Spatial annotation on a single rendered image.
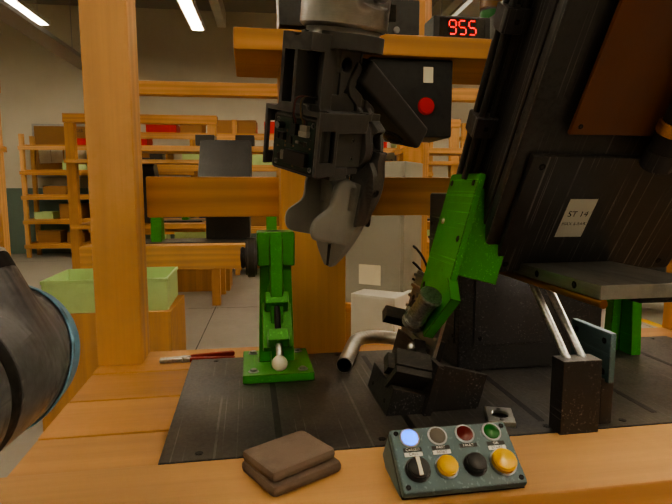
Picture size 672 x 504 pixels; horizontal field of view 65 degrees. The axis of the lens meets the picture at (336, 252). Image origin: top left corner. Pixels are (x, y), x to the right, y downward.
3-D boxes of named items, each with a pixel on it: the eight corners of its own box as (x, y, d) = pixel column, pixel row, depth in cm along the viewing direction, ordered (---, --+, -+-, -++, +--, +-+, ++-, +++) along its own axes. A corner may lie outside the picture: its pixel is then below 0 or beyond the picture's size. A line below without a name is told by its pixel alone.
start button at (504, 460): (519, 473, 62) (522, 468, 61) (495, 475, 61) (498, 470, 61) (509, 450, 64) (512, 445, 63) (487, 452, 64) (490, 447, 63)
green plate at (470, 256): (490, 317, 83) (528, 186, 81) (442, 305, 81) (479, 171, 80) (461, 301, 94) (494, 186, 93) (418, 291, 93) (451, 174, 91)
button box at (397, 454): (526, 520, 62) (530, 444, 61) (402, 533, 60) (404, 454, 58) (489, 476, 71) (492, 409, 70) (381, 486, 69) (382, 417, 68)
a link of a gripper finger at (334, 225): (293, 273, 50) (301, 176, 47) (338, 263, 54) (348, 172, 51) (315, 284, 48) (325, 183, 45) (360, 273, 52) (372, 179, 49)
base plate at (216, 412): (865, 418, 86) (867, 405, 86) (158, 478, 68) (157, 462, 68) (665, 343, 127) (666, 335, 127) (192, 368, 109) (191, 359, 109)
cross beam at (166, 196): (668, 213, 138) (671, 178, 137) (147, 217, 117) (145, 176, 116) (654, 212, 143) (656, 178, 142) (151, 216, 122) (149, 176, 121)
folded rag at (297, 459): (306, 447, 72) (306, 426, 72) (343, 471, 66) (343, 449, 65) (240, 470, 66) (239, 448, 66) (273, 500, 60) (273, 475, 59)
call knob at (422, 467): (431, 480, 60) (433, 475, 60) (409, 482, 60) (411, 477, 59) (425, 458, 62) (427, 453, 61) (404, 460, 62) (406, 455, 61)
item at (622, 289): (711, 304, 69) (713, 281, 68) (599, 309, 66) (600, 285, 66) (545, 263, 107) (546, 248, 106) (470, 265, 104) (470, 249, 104)
